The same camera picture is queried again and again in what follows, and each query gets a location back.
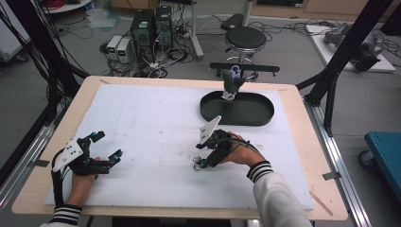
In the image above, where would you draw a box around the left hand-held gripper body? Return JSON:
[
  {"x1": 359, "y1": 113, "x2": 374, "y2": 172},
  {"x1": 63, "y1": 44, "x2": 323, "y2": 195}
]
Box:
[{"x1": 51, "y1": 136, "x2": 112, "y2": 177}]

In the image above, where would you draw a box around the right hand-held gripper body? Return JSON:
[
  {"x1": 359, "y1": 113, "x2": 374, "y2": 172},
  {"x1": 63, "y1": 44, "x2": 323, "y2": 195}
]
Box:
[{"x1": 195, "y1": 114, "x2": 235, "y2": 159}]

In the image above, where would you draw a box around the small metal shackle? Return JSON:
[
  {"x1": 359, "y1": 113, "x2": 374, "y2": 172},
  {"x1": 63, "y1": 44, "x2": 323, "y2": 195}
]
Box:
[{"x1": 191, "y1": 156, "x2": 203, "y2": 172}]

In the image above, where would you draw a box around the black oval tray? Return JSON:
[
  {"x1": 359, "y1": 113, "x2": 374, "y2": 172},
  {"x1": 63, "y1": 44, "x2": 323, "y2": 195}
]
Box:
[{"x1": 200, "y1": 61, "x2": 281, "y2": 128}]

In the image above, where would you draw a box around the dark plush toy keychain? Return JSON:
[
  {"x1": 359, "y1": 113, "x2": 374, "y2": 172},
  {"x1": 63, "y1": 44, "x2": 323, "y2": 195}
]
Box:
[{"x1": 219, "y1": 64, "x2": 248, "y2": 101}]

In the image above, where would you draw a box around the person's left hand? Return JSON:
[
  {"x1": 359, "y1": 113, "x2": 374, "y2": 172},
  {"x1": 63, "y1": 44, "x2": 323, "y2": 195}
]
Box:
[{"x1": 63, "y1": 156, "x2": 104, "y2": 208}]

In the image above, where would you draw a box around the person's right hand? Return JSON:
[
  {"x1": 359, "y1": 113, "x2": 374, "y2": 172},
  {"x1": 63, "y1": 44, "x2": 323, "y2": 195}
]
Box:
[{"x1": 219, "y1": 131, "x2": 265, "y2": 168}]

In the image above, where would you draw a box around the grey tape piece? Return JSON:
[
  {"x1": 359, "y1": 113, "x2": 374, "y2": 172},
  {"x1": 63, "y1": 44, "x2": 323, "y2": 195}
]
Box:
[
  {"x1": 322, "y1": 171, "x2": 342, "y2": 182},
  {"x1": 26, "y1": 158, "x2": 51, "y2": 168}
]

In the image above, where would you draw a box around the white foam mat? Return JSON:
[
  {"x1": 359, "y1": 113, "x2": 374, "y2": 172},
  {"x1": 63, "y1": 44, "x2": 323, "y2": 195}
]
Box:
[{"x1": 44, "y1": 82, "x2": 315, "y2": 212}]

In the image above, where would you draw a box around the grey power supply unit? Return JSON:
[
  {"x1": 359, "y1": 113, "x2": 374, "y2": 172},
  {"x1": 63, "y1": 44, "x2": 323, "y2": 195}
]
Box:
[
  {"x1": 106, "y1": 34, "x2": 123, "y2": 61},
  {"x1": 115, "y1": 38, "x2": 133, "y2": 64}
]

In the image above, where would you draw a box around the black round stool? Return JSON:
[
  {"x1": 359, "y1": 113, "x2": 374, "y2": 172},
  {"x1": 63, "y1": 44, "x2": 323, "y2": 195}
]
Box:
[{"x1": 216, "y1": 26, "x2": 269, "y2": 81}]

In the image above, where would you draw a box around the white table leg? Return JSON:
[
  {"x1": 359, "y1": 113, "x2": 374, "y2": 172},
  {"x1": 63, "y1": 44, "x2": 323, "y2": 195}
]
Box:
[{"x1": 188, "y1": 0, "x2": 205, "y2": 61}]

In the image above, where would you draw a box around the large black computer tower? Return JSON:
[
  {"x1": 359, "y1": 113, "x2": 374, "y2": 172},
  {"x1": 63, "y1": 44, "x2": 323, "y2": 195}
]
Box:
[{"x1": 130, "y1": 9, "x2": 156, "y2": 62}]

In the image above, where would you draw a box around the thin wooden stick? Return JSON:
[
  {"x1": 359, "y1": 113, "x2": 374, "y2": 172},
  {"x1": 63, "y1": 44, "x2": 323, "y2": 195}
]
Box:
[{"x1": 308, "y1": 190, "x2": 334, "y2": 218}]

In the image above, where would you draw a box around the clear plastic bag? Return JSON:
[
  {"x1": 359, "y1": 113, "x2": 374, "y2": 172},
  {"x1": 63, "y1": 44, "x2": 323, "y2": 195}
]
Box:
[{"x1": 85, "y1": 7, "x2": 121, "y2": 30}]

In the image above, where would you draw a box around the black flat case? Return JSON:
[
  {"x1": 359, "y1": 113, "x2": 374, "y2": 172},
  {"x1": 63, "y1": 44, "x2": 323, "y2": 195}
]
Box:
[{"x1": 219, "y1": 12, "x2": 244, "y2": 31}]

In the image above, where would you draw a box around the slim black computer tower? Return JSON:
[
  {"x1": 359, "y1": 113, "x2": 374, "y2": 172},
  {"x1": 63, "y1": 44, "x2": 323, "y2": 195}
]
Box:
[{"x1": 153, "y1": 5, "x2": 174, "y2": 49}]

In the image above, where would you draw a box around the white platform board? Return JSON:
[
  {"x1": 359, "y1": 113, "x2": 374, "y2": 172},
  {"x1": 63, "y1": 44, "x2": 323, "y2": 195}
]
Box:
[{"x1": 305, "y1": 24, "x2": 397, "y2": 74}]

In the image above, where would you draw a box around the blue cart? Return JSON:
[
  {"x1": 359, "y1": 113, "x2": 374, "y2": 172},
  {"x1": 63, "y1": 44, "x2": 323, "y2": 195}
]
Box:
[{"x1": 358, "y1": 131, "x2": 401, "y2": 202}]

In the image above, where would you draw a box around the grey robot part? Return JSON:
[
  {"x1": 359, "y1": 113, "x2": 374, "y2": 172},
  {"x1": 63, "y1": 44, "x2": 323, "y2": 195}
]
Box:
[{"x1": 323, "y1": 22, "x2": 385, "y2": 72}]

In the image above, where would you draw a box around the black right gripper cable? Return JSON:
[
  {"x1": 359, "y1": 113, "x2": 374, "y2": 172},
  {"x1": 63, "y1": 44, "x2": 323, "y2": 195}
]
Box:
[{"x1": 220, "y1": 136, "x2": 263, "y2": 156}]

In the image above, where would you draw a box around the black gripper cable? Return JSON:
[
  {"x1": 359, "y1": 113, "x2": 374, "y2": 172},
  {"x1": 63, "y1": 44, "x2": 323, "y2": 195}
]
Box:
[
  {"x1": 49, "y1": 148, "x2": 66, "y2": 208},
  {"x1": 220, "y1": 136, "x2": 263, "y2": 156}
]

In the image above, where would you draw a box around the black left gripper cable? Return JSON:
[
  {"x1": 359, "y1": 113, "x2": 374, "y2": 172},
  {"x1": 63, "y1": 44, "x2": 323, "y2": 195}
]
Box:
[{"x1": 49, "y1": 148, "x2": 66, "y2": 208}]

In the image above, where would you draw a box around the black metal frame with cables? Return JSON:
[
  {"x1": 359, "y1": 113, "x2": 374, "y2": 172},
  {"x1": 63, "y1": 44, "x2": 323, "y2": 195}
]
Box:
[{"x1": 0, "y1": 0, "x2": 90, "y2": 127}]

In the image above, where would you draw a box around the aluminium rail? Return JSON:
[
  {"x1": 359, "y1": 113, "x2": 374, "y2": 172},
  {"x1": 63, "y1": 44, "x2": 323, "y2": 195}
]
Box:
[{"x1": 303, "y1": 96, "x2": 374, "y2": 227}]

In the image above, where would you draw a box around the black metal frame strut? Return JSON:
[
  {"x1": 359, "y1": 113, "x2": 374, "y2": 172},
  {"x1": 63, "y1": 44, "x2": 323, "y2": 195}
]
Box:
[{"x1": 295, "y1": 0, "x2": 395, "y2": 137}]

